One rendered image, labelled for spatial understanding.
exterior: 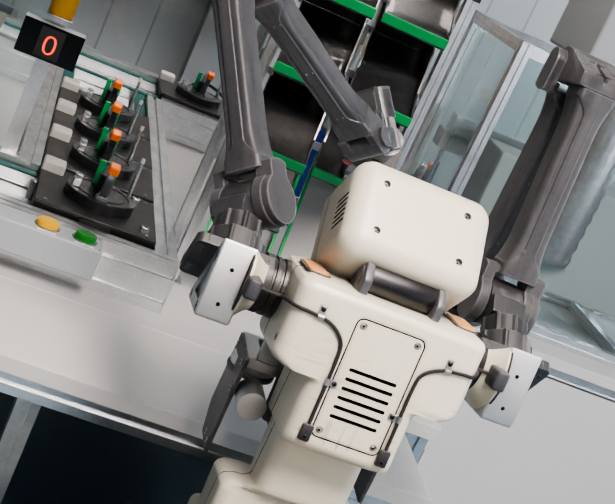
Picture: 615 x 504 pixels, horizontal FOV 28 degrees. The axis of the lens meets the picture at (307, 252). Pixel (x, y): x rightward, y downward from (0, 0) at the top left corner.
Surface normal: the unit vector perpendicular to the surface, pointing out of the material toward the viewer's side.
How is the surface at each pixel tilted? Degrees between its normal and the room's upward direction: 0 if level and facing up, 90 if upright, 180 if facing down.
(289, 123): 25
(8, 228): 90
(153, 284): 90
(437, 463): 90
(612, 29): 90
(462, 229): 48
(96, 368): 0
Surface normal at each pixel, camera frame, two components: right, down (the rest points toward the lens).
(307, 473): 0.17, 0.21
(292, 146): 0.36, -0.68
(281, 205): 0.85, -0.19
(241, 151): -0.51, -0.12
